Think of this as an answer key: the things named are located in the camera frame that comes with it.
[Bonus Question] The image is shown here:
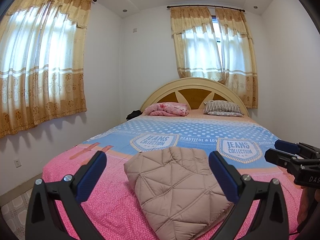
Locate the beige quilted puffer jacket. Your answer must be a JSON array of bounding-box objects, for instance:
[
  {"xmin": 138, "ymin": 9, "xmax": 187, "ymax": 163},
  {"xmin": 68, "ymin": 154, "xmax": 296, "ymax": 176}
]
[{"xmin": 124, "ymin": 147, "xmax": 233, "ymax": 239}]

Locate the person's right hand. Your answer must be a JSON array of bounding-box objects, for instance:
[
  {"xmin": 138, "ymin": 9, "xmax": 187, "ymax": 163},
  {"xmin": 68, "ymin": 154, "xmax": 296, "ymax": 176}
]
[{"xmin": 297, "ymin": 186, "xmax": 310, "ymax": 225}]

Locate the striped grey pillow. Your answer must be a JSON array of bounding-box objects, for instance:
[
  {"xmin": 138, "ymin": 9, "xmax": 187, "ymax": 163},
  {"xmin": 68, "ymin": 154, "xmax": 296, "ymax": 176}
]
[{"xmin": 203, "ymin": 100, "xmax": 244, "ymax": 117}]

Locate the blue pink printed bedspread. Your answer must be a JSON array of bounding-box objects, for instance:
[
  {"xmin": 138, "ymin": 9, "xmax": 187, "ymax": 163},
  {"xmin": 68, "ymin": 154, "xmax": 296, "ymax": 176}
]
[{"xmin": 42, "ymin": 111, "xmax": 302, "ymax": 239}]

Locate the cream wooden arched headboard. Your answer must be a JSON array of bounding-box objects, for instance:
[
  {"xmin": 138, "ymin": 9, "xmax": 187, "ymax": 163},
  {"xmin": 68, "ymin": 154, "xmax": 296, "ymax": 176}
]
[{"xmin": 140, "ymin": 77, "xmax": 249, "ymax": 116}]

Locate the black item beside bed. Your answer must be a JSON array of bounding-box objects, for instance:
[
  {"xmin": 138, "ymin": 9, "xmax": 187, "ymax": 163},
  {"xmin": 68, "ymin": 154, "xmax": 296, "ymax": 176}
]
[{"xmin": 126, "ymin": 110, "xmax": 143, "ymax": 121}]

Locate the yellow back window curtain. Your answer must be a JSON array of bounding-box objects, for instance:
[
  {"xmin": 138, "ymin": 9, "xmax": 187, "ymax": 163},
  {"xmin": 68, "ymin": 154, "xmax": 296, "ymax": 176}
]
[{"xmin": 170, "ymin": 6, "xmax": 258, "ymax": 109}]

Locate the pink floral folded blanket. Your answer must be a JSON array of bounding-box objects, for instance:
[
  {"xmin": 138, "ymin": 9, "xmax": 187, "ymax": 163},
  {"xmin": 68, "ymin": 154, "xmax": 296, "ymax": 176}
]
[{"xmin": 143, "ymin": 102, "xmax": 189, "ymax": 116}]

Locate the black back curtain rod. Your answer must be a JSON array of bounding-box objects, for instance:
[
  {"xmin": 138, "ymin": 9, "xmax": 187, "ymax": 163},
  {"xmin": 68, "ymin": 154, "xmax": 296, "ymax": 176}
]
[{"xmin": 166, "ymin": 4, "xmax": 246, "ymax": 12}]

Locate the yellow side window curtain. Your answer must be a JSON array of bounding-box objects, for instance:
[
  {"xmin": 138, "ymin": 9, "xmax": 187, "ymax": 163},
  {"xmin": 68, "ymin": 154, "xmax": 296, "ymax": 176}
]
[{"xmin": 1, "ymin": 0, "xmax": 91, "ymax": 137}]

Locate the white wall socket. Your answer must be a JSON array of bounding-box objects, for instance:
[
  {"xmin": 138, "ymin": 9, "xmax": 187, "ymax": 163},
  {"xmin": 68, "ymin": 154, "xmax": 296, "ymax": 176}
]
[{"xmin": 14, "ymin": 159, "xmax": 22, "ymax": 168}]

